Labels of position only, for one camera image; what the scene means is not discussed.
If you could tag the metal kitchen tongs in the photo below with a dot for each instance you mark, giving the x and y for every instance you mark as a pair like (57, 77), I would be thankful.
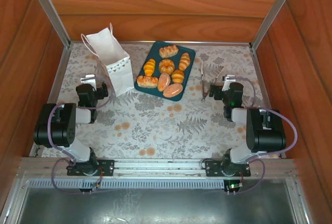
(205, 95)

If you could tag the white paper bag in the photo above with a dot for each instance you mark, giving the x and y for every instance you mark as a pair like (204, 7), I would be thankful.
(114, 53)

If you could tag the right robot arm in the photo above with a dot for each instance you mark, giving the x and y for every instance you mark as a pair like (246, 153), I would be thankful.
(267, 136)

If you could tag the small round striped fake bun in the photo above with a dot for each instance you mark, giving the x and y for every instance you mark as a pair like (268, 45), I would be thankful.
(178, 76)

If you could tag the sesame-topped oval fake bread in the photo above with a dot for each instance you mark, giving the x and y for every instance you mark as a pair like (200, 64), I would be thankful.
(173, 90)
(164, 81)

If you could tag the teal rectangular tray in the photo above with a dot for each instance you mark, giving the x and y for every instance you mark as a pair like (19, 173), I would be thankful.
(155, 51)

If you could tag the floral tablecloth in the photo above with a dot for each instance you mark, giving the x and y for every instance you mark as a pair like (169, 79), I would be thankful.
(155, 130)

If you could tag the aluminium mounting beam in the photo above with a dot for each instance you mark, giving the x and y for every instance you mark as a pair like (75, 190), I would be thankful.
(158, 165)

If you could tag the small circuit board green light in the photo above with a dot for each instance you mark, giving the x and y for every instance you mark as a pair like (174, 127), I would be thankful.
(233, 186)

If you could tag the shiny metal sheet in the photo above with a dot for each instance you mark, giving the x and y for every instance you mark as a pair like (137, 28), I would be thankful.
(155, 208)

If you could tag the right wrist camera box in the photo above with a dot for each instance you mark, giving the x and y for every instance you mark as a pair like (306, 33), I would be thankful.
(228, 81)

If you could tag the long aluminium table edge rail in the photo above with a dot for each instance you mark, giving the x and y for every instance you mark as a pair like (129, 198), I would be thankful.
(220, 43)

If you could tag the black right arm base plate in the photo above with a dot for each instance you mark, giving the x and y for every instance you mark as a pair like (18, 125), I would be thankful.
(212, 168)

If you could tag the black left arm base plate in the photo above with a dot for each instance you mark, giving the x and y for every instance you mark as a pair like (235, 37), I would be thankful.
(106, 167)

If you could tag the aluminium frame post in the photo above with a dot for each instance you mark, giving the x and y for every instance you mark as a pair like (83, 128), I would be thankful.
(276, 7)
(46, 6)

